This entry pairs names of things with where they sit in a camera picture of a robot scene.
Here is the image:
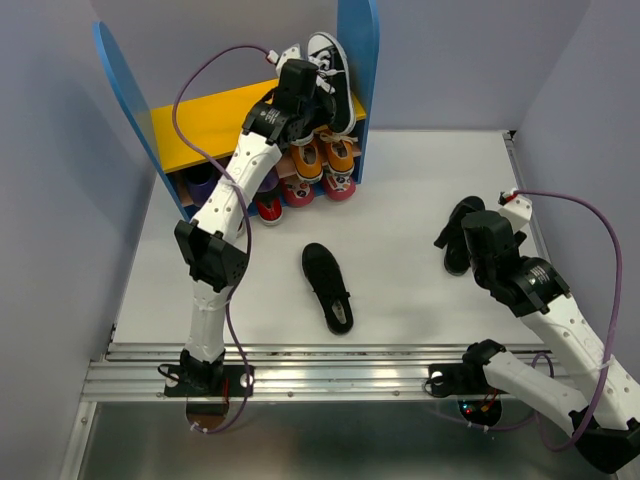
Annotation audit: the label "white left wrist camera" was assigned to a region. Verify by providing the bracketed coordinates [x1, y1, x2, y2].
[266, 43, 302, 71]

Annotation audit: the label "right red sneaker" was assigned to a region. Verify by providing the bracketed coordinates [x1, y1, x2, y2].
[254, 194, 283, 226]

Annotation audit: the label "right pink patterned slipper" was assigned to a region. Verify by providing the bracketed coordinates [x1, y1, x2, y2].
[321, 171, 356, 202]

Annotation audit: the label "aluminium rail base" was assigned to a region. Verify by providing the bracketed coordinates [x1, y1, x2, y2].
[79, 342, 571, 404]

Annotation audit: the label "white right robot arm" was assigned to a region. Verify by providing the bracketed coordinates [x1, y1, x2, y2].
[425, 210, 639, 474]

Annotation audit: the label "all black sneaker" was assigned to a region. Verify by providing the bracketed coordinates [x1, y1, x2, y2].
[301, 243, 354, 335]
[442, 196, 485, 276]

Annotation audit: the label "orange sneaker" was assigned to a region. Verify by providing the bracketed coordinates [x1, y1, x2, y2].
[319, 130, 357, 176]
[289, 139, 323, 184]

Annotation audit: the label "black sneaker white laces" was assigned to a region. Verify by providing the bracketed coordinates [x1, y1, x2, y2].
[307, 32, 356, 135]

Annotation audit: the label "blue yellow shoe shelf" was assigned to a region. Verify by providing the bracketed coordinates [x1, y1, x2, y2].
[92, 1, 380, 220]

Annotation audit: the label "right purple boot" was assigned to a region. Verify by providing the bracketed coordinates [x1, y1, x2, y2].
[258, 169, 279, 193]

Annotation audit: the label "purple boot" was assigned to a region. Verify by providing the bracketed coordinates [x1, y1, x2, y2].
[258, 169, 279, 193]
[184, 163, 219, 207]

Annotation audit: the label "left pink patterned slipper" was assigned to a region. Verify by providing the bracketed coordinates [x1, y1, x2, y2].
[280, 176, 315, 208]

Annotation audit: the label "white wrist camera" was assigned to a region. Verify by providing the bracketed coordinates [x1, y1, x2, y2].
[498, 189, 533, 233]
[266, 43, 302, 71]

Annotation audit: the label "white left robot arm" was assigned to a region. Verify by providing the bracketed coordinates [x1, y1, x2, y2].
[174, 59, 336, 396]

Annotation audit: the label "pink patterned slipper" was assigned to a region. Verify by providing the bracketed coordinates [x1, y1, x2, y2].
[321, 171, 356, 202]
[280, 176, 315, 208]

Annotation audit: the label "left purple boot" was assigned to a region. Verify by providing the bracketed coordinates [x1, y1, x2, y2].
[184, 163, 219, 207]

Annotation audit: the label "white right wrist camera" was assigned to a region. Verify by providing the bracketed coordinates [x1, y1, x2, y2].
[498, 189, 533, 233]

